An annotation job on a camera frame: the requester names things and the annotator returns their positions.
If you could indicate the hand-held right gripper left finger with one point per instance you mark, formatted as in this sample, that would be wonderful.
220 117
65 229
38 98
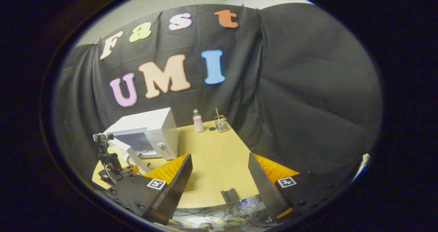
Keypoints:
176 191

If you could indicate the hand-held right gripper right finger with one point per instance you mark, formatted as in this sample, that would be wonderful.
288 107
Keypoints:
265 194

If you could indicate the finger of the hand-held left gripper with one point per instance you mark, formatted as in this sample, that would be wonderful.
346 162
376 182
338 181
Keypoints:
133 169

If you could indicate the white microwave oven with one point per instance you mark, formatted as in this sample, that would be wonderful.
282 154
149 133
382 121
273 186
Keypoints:
150 120

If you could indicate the clear bottle with pink label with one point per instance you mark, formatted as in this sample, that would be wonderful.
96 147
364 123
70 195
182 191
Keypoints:
198 124

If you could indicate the small glass jar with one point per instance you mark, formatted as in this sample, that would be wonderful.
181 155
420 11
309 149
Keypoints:
221 125

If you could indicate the wooden stick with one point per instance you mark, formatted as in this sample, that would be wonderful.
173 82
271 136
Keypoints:
217 113

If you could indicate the white object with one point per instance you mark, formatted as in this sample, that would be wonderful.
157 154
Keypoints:
363 163

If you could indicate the black backdrop cloth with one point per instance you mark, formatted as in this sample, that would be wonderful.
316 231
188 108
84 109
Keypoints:
308 88

